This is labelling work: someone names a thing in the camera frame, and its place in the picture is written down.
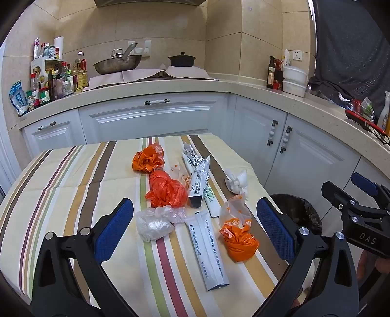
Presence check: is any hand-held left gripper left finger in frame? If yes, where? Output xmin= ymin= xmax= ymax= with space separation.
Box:
xmin=30 ymin=198 xmax=139 ymax=317

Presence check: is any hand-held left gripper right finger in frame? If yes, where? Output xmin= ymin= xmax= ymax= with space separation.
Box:
xmin=254 ymin=197 xmax=360 ymax=317

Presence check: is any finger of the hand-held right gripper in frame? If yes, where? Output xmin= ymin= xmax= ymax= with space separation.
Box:
xmin=350 ymin=172 xmax=390 ymax=203
xmin=321 ymin=181 xmax=358 ymax=214

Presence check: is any bin with black liner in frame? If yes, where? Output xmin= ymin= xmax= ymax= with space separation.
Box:
xmin=270 ymin=193 xmax=323 ymax=236

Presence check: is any white sachet with green print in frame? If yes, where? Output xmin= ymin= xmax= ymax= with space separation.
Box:
xmin=205 ymin=180 xmax=227 ymax=218

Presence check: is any white sachet with black print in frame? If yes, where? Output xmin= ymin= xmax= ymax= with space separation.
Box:
xmin=186 ymin=155 xmax=212 ymax=209

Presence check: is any person's right hand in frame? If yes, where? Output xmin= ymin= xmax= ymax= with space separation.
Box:
xmin=356 ymin=250 xmax=390 ymax=285

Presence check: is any orange bag in clear bag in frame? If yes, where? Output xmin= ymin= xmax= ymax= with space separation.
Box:
xmin=219 ymin=193 xmax=260 ymax=263

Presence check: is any crumpled clear plastic bag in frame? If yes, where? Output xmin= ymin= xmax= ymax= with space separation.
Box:
xmin=136 ymin=205 xmax=187 ymax=243

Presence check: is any striped tablecloth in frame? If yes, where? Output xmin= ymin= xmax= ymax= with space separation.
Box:
xmin=0 ymin=134 xmax=308 ymax=317

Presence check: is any crumpled white plastic bag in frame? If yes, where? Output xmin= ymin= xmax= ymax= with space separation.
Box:
xmin=224 ymin=168 xmax=249 ymax=196

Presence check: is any red dish rack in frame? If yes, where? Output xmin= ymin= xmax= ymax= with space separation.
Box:
xmin=345 ymin=108 xmax=390 ymax=135

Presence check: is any crumpled orange plastic bag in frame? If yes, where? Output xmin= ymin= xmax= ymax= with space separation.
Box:
xmin=145 ymin=170 xmax=189 ymax=208
xmin=132 ymin=143 xmax=165 ymax=174

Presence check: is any white spray bottle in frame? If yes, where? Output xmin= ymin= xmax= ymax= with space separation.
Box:
xmin=377 ymin=91 xmax=390 ymax=132

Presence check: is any long white printed sachet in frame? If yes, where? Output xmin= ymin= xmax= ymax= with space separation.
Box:
xmin=184 ymin=210 xmax=230 ymax=291

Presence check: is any green white packet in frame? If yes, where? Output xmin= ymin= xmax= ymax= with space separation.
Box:
xmin=361 ymin=98 xmax=374 ymax=119

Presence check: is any clear bag with orange print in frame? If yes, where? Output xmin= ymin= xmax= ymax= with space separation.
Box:
xmin=170 ymin=163 xmax=191 ymax=191

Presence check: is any crumpled silver foil wrapper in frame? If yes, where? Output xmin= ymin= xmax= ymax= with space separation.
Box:
xmin=182 ymin=143 xmax=203 ymax=167

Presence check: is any red sauce bottle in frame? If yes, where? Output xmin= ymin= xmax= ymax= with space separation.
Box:
xmin=273 ymin=59 xmax=284 ymax=90

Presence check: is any dark grey cloth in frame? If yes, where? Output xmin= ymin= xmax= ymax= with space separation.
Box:
xmin=308 ymin=0 xmax=390 ymax=118

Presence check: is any white kitchen cabinet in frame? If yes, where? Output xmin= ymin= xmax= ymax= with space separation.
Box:
xmin=20 ymin=91 xmax=390 ymax=220

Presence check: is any dark olive oil bottle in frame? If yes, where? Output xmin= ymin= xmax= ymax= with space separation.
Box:
xmin=266 ymin=56 xmax=275 ymax=89

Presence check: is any beige stone countertop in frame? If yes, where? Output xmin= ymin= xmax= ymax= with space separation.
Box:
xmin=18 ymin=78 xmax=390 ymax=159

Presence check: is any group of condiment bottles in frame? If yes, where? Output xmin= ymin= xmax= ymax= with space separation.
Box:
xmin=26 ymin=37 xmax=75 ymax=111

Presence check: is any pale stove cover cloth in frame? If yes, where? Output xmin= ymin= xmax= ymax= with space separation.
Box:
xmin=88 ymin=64 xmax=211 ymax=89

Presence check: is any yellow cooking oil bottle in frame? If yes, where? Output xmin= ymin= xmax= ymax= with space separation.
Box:
xmin=73 ymin=51 xmax=89 ymax=92

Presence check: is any blue white packet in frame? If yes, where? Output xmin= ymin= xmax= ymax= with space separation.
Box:
xmin=9 ymin=81 xmax=28 ymax=117

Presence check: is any steel wok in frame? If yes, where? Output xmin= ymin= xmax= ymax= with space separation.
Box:
xmin=93 ymin=43 xmax=143 ymax=75

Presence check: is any white shelf rack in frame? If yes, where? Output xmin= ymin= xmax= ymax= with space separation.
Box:
xmin=30 ymin=57 xmax=66 ymax=80

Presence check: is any black lidded pot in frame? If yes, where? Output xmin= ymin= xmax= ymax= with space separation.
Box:
xmin=167 ymin=52 xmax=195 ymax=68

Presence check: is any cabinet door handle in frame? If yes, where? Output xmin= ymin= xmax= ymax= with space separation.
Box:
xmin=267 ymin=120 xmax=279 ymax=147
xmin=280 ymin=126 xmax=293 ymax=154

